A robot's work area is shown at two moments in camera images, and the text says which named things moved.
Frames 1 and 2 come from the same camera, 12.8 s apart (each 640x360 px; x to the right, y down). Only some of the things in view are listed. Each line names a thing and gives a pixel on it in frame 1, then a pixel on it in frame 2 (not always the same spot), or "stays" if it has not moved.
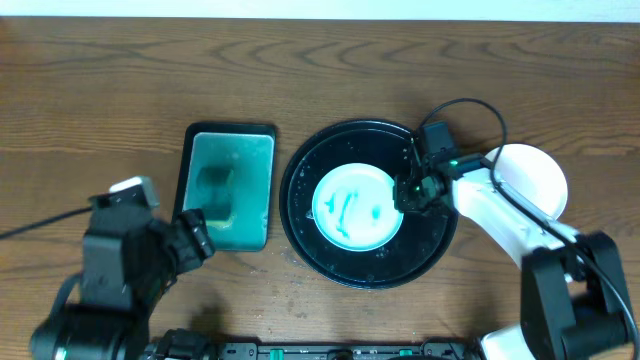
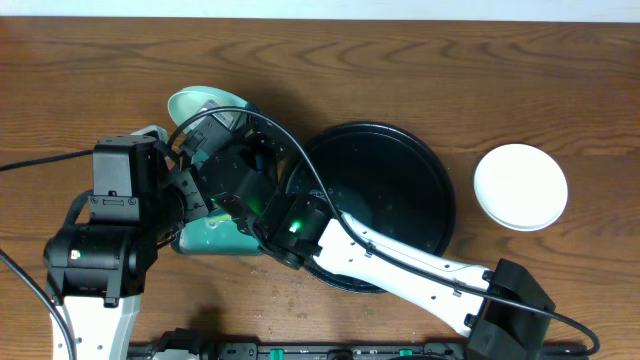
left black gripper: [189, 239] → [176, 188]
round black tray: [420, 238] stays
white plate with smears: [533, 174] stays
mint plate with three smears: [353, 207] → [184, 102]
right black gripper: [409, 192] → [261, 145]
